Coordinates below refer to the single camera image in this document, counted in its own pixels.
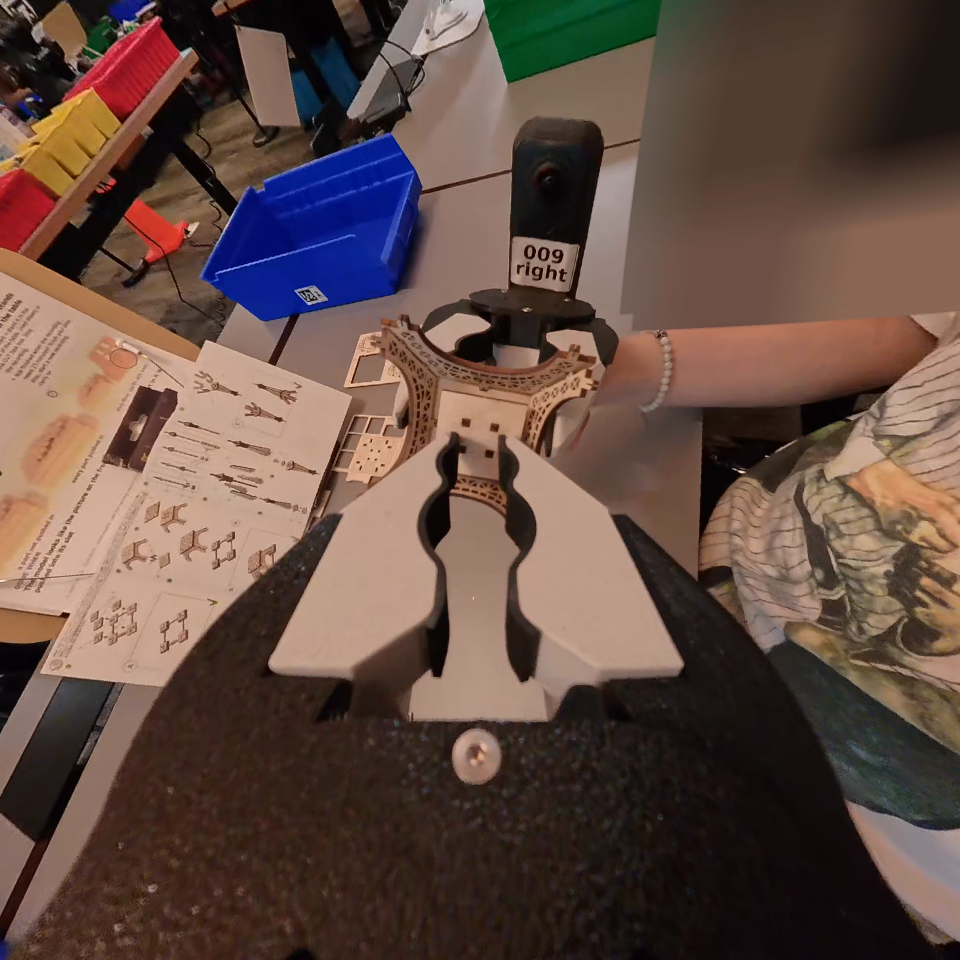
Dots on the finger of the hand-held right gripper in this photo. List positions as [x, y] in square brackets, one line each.
[465, 330]
[577, 341]

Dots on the wooden puzzle parts sheet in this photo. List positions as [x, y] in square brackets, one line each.
[371, 457]

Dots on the black flat panel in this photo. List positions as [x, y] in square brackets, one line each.
[52, 750]

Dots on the wooden lattice tower model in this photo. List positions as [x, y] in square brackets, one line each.
[480, 409]

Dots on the grey desk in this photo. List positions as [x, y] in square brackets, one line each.
[480, 240]

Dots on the orange traffic cone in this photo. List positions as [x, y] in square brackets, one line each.
[154, 229]

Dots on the white line-drawing instruction sheet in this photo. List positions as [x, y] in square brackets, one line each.
[202, 480]

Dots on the light grey table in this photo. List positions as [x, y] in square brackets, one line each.
[480, 112]

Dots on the green board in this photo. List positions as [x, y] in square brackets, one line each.
[570, 34]

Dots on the wooden side table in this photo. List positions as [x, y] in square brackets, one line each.
[105, 169]

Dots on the person's right hand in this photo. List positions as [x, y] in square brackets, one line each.
[621, 375]

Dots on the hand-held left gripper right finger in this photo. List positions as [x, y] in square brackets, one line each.
[600, 577]

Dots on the colour printed instruction sheet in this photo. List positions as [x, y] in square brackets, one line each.
[60, 390]

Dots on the white board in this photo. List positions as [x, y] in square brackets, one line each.
[268, 75]

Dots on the printed white t-shirt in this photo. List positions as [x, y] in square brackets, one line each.
[862, 525]

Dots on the row of yellow plastic bins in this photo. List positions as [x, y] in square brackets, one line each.
[67, 139]

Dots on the person's right forearm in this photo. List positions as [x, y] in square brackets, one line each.
[787, 364]

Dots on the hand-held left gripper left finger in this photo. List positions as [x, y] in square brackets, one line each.
[352, 570]

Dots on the long red plastic bin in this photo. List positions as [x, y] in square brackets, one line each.
[135, 64]

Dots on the blue plastic bin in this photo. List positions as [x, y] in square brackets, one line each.
[315, 232]

